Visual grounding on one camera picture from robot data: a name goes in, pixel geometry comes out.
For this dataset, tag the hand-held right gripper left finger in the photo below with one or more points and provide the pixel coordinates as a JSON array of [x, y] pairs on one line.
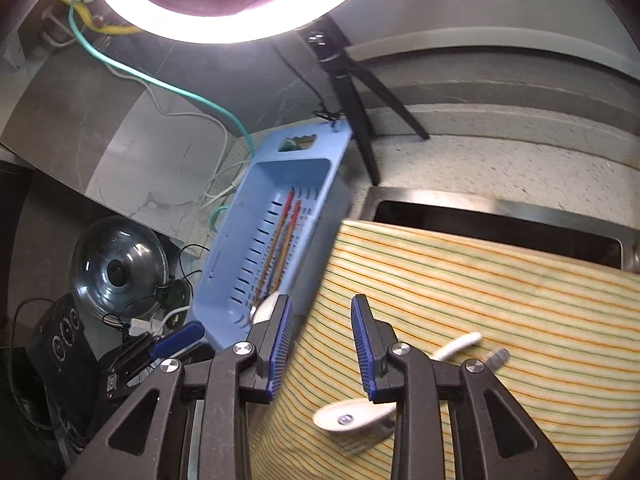
[[277, 345]]

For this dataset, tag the metal spoon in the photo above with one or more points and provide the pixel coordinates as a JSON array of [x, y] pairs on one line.
[[497, 357]]

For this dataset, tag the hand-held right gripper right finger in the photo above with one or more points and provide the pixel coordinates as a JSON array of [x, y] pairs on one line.
[[362, 345]]

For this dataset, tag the blue plastic basket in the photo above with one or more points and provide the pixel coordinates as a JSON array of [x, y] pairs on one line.
[[240, 210]]

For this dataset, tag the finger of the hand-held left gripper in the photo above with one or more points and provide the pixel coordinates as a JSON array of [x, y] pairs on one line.
[[177, 340], [200, 352]]

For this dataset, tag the steel sink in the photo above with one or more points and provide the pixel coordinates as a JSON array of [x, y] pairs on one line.
[[500, 220]]

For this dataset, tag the striped cloth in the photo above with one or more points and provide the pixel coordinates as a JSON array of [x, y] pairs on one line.
[[475, 300]]

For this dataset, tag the black tripod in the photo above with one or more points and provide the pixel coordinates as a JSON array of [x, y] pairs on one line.
[[357, 110]]

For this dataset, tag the glass pot lid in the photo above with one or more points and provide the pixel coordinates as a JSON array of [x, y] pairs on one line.
[[117, 270]]

